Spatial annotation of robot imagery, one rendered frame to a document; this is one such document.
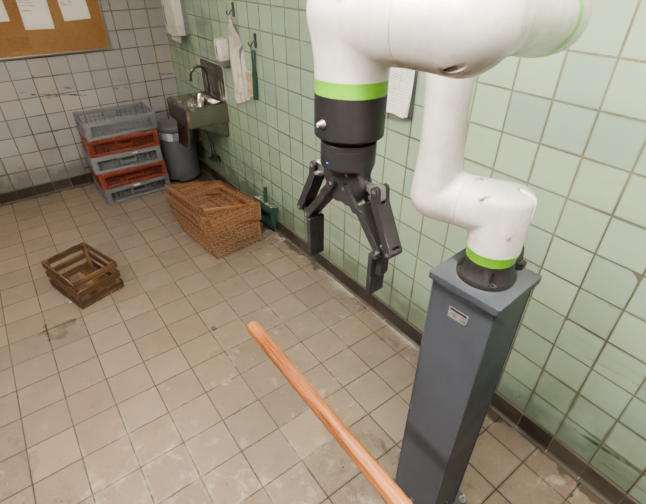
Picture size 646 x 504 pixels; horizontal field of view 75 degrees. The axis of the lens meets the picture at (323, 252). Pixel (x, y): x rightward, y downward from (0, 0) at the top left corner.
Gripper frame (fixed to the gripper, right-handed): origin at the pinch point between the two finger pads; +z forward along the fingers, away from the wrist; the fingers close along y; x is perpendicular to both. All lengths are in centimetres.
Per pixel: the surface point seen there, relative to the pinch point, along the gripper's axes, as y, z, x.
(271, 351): 15.1, 27.5, 5.0
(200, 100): 328, 51, -134
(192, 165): 352, 118, -128
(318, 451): 49, 145, -37
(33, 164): 417, 106, -3
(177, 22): 345, -9, -131
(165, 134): 357, 84, -108
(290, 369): 8.6, 27.4, 5.0
